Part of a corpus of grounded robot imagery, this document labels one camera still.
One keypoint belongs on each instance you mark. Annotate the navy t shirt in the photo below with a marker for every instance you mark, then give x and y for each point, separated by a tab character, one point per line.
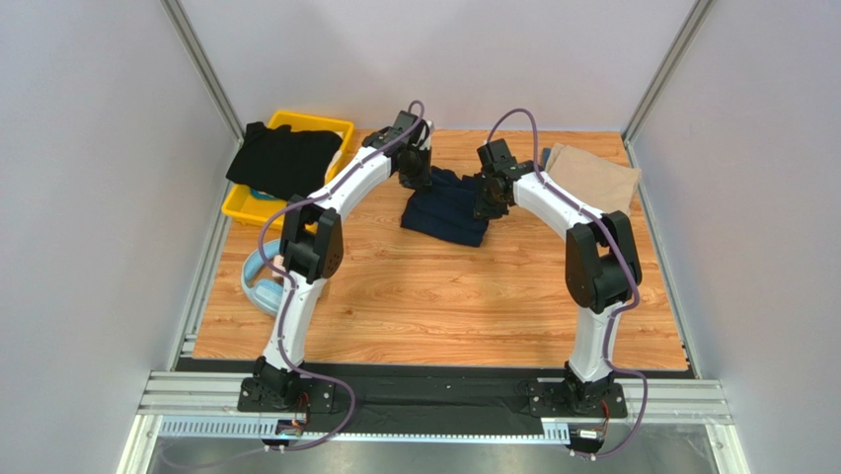
446	210

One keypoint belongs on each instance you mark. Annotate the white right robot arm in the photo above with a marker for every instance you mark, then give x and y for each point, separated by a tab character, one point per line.
601	268

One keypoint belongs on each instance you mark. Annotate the beige folded t shirt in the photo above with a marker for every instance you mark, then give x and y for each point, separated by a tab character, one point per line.
596	181

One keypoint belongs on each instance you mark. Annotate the aluminium frame rail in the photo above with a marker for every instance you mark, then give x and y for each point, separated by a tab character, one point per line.
189	421

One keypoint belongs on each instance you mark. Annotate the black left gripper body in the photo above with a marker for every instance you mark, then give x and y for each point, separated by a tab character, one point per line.
417	172

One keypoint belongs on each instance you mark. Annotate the black t shirt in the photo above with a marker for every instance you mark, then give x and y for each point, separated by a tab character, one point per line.
284	163

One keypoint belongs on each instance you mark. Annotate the light blue headphones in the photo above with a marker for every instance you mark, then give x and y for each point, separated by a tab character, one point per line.
264	293

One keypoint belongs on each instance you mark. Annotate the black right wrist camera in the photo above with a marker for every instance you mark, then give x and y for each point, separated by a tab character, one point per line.
495	156

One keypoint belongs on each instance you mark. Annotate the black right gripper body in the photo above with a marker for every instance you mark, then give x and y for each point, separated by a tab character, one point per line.
491	197

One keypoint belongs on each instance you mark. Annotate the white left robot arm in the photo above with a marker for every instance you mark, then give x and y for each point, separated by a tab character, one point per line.
312	248

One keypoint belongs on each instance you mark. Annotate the teal cloth in bin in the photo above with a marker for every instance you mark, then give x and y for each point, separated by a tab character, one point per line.
261	195

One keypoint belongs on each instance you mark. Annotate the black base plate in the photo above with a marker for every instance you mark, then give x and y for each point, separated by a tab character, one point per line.
394	399

